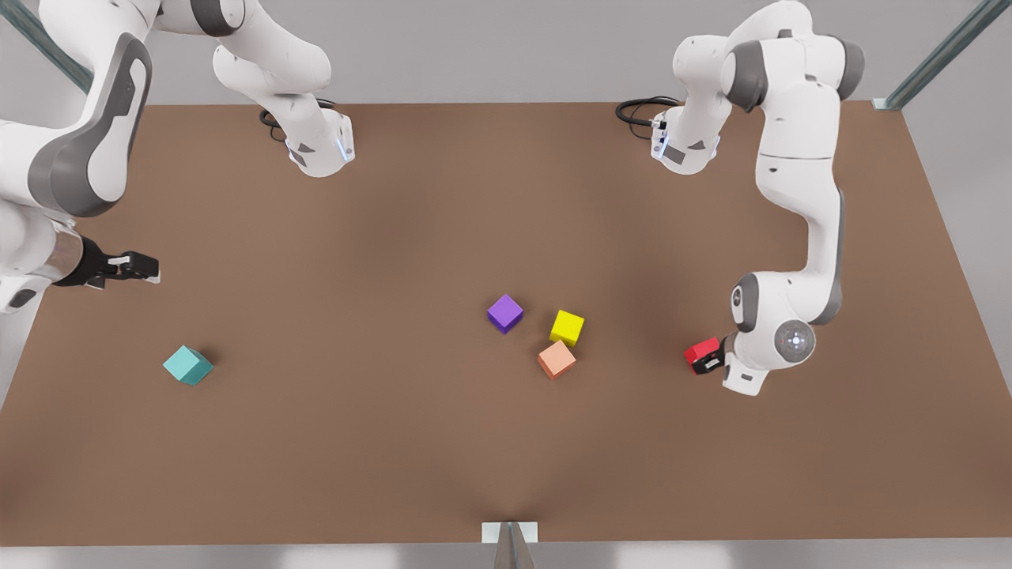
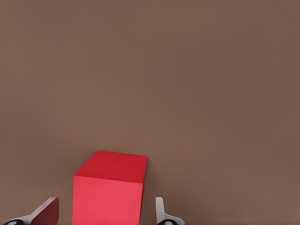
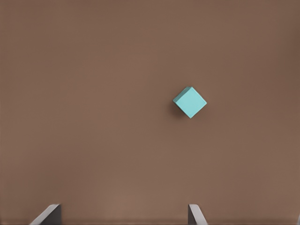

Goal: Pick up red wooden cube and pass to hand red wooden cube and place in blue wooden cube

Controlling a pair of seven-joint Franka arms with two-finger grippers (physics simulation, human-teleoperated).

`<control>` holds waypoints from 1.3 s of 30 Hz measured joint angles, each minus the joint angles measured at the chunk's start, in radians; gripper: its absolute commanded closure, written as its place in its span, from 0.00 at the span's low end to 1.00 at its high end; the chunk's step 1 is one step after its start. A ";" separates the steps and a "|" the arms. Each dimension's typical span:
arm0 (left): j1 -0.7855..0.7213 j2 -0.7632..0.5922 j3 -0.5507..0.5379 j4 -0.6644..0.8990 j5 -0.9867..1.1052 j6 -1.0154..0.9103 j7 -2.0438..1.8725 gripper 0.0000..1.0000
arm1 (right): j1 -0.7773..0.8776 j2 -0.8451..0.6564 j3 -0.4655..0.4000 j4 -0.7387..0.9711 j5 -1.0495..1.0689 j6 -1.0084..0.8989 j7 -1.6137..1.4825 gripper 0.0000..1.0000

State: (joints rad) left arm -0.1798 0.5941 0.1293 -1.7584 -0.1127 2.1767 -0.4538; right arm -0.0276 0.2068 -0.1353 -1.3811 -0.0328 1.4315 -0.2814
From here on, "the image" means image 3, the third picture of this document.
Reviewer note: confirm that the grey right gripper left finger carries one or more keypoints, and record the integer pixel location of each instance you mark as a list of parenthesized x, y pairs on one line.
[(50, 215)]

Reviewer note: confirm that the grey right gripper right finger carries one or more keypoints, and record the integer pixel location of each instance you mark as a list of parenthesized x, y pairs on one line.
[(195, 215)]

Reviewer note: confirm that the blue wooden cube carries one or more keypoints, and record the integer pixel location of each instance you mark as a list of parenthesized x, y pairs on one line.
[(190, 102)]

